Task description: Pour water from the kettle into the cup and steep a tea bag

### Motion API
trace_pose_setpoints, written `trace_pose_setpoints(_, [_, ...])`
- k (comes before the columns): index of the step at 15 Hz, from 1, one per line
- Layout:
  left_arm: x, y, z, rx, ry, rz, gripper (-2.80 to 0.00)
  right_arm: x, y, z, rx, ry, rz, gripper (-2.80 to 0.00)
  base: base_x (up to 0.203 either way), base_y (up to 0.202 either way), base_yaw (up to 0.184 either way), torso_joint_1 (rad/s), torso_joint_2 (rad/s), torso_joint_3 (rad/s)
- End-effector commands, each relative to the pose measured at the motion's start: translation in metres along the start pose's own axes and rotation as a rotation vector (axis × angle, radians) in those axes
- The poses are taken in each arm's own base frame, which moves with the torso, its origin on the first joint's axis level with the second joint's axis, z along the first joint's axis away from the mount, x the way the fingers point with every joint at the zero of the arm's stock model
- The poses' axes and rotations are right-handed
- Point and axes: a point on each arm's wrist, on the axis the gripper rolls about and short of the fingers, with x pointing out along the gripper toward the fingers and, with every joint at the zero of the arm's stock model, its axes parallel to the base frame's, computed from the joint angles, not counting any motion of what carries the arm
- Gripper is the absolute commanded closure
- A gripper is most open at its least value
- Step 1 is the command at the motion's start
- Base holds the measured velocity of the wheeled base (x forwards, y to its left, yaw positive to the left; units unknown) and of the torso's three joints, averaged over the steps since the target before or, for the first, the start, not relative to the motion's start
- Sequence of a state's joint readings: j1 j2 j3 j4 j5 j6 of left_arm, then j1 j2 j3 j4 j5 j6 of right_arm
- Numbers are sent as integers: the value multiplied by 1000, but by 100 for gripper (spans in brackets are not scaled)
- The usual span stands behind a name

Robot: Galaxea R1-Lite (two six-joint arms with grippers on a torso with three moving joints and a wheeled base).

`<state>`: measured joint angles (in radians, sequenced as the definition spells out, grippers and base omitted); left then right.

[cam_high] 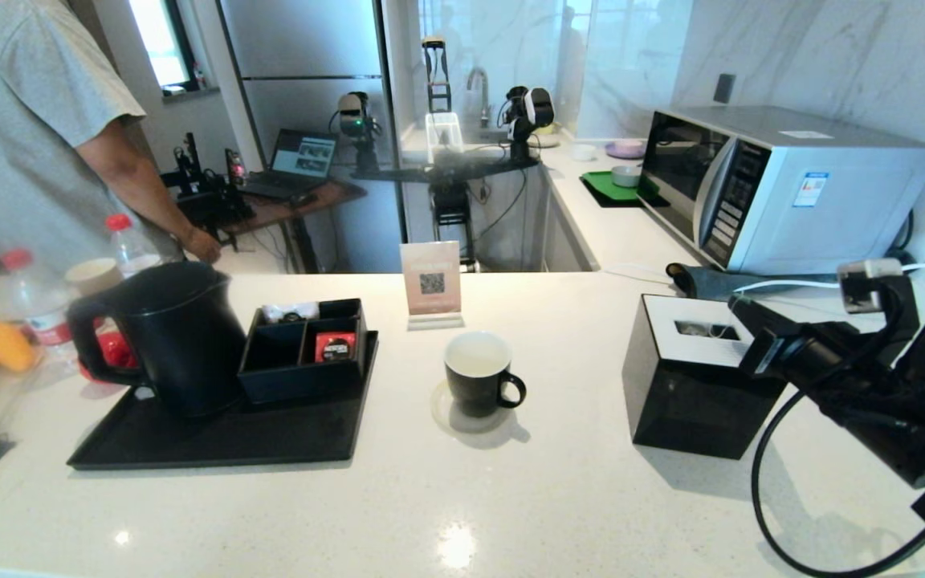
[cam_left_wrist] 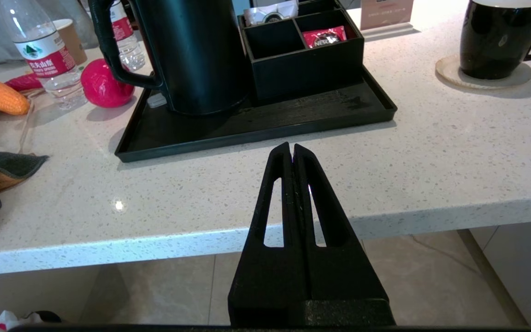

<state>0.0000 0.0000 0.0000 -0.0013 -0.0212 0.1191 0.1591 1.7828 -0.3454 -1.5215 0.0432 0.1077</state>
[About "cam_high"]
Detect black laptop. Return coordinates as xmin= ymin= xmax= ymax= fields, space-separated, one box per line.
xmin=242 ymin=128 xmax=340 ymax=200

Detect tall black frame stand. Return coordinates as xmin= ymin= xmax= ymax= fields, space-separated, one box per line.
xmin=421 ymin=34 xmax=454 ymax=113

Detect white sugar sachets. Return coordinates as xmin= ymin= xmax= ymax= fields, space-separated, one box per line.
xmin=262 ymin=302 xmax=319 ymax=323

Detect orange toy fruit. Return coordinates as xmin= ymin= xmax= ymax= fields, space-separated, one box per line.
xmin=0 ymin=321 xmax=36 ymax=372

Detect black electric kettle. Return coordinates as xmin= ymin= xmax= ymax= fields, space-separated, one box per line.
xmin=66 ymin=258 xmax=247 ymax=423

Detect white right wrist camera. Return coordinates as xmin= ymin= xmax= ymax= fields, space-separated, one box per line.
xmin=837 ymin=258 xmax=907 ymax=315

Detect black power cable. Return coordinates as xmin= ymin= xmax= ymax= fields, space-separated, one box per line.
xmin=872 ymin=210 xmax=925 ymax=279

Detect person's right forearm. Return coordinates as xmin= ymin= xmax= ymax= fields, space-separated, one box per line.
xmin=75 ymin=116 xmax=205 ymax=246

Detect person's right hand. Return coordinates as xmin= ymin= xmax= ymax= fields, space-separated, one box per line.
xmin=181 ymin=228 xmax=223 ymax=265

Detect black tissue box white lid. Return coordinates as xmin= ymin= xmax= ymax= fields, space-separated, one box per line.
xmin=621 ymin=294 xmax=789 ymax=460

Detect silver microwave oven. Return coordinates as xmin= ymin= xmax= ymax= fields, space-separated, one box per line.
xmin=638 ymin=105 xmax=925 ymax=275

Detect black compartment organizer box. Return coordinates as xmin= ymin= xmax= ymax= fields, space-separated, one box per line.
xmin=238 ymin=299 xmax=369 ymax=404

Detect grey refrigerator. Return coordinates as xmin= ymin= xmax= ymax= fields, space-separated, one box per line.
xmin=216 ymin=0 xmax=403 ymax=274

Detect window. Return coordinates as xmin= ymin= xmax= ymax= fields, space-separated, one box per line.
xmin=127 ymin=0 xmax=198 ymax=91

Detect brown paper cup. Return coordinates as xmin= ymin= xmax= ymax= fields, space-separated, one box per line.
xmin=65 ymin=257 xmax=122 ymax=295

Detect white saucer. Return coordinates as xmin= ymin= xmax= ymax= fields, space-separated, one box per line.
xmin=430 ymin=381 xmax=511 ymax=435

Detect black mug white inside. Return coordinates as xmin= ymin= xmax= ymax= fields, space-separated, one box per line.
xmin=443 ymin=331 xmax=527 ymax=418

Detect black serving tray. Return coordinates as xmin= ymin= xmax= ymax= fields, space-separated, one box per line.
xmin=67 ymin=331 xmax=379 ymax=471

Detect person in grey t-shirt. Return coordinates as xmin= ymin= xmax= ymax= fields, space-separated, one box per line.
xmin=0 ymin=0 xmax=182 ymax=270

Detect green tray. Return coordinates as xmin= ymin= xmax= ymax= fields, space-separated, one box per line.
xmin=579 ymin=169 xmax=669 ymax=208

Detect water bottle red cap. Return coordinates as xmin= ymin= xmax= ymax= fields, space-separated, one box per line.
xmin=104 ymin=213 xmax=161 ymax=276
xmin=0 ymin=247 xmax=79 ymax=348

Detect red toy apple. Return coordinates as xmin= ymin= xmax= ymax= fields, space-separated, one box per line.
xmin=92 ymin=317 xmax=139 ymax=380

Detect red coffee sachet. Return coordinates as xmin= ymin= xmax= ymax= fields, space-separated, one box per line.
xmin=316 ymin=332 xmax=357 ymax=364

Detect QR code sign stand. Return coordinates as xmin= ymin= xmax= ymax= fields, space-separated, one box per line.
xmin=400 ymin=240 xmax=465 ymax=332

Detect chrome kitchen faucet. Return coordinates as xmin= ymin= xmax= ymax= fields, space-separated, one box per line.
xmin=467 ymin=67 xmax=492 ymax=128

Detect white power cable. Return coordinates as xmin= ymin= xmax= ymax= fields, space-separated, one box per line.
xmin=734 ymin=247 xmax=925 ymax=293

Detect wooden desk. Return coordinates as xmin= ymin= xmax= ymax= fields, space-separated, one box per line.
xmin=218 ymin=178 xmax=368 ymax=274

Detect white dish rack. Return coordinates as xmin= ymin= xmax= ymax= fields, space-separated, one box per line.
xmin=425 ymin=111 xmax=464 ymax=161

